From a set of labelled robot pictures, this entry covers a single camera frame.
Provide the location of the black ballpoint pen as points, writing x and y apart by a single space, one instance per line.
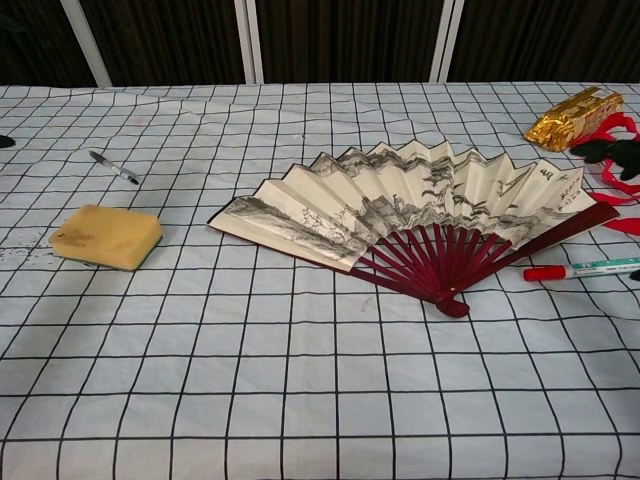
115 168

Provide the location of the ink-painted paper folding fan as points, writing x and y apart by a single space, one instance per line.
400 200

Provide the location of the white metal frame post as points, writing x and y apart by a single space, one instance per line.
250 40
445 45
85 45

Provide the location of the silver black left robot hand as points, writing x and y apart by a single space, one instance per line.
5 142

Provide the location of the white black-grid tablecloth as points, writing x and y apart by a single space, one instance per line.
300 375

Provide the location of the yellow sponge block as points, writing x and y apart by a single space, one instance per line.
107 235

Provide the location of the gold foil package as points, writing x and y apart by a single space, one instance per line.
575 117

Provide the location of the red ribbon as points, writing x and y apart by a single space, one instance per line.
627 226

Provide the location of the red-capped white marker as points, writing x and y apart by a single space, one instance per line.
550 272

